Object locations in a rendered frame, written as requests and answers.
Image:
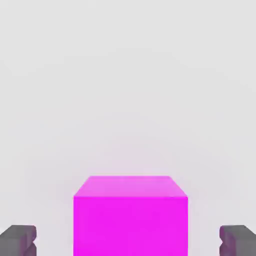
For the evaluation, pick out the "small magenta cube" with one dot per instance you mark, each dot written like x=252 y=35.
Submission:
x=130 y=220

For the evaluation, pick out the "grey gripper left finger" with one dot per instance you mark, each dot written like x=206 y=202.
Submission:
x=16 y=242

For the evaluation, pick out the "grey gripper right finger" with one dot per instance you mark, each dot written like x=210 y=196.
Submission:
x=240 y=242

